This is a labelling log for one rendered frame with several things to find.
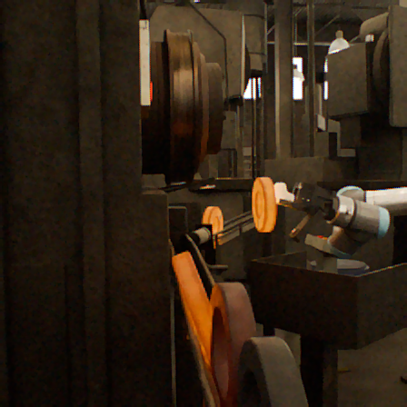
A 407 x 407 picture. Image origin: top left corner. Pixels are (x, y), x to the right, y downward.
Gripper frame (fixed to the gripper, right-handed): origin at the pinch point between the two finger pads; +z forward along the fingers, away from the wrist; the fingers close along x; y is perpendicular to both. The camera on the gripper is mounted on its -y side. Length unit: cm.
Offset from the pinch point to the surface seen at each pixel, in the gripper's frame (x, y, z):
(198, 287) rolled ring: 63, -18, 22
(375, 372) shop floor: -75, -61, -91
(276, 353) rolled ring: 94, -16, 19
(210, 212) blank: -61, -9, 5
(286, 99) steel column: -867, 236, -207
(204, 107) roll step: 0.1, 19.7, 23.0
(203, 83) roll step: 0.6, 25.9, 25.3
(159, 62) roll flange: 0.3, 28.1, 38.3
